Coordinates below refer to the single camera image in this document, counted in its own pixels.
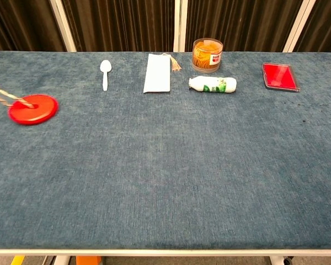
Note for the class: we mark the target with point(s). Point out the white bottle with green label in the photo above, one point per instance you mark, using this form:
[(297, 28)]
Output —
[(212, 84)]

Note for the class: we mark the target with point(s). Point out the orange block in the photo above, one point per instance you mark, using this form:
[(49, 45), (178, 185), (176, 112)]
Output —
[(88, 260)]

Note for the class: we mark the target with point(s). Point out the clear jar of rubber bands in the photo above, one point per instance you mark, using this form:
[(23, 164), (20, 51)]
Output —
[(207, 56)]

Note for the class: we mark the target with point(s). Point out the black caster wheel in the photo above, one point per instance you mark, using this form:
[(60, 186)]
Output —
[(288, 259)]

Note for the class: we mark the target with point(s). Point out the red ink pad clear case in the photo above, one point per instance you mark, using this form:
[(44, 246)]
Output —
[(280, 76)]

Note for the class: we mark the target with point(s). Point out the white upright frame post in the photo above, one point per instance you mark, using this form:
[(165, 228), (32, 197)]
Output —
[(180, 25)]

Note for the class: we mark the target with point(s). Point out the red round plastic disc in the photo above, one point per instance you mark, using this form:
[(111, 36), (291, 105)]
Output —
[(36, 111)]

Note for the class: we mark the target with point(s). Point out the white table frame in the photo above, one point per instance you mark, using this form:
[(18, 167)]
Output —
[(165, 252)]

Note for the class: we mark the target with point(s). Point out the white slanted frame post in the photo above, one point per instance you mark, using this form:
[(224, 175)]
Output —
[(299, 25), (63, 25)]

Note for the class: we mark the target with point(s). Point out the blue velvet table cloth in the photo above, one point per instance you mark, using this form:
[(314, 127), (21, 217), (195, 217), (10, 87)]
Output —
[(154, 179)]

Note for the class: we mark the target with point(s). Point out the dark brown curtain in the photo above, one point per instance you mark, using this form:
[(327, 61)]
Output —
[(121, 25)]

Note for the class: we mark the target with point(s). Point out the yellow block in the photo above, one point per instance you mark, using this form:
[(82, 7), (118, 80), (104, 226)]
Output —
[(17, 260)]

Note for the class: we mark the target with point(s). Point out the white plastic spoon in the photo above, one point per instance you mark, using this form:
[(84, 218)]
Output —
[(105, 69)]

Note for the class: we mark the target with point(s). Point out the white paper bookmark with tassel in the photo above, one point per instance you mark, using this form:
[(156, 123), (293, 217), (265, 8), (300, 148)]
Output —
[(157, 74)]

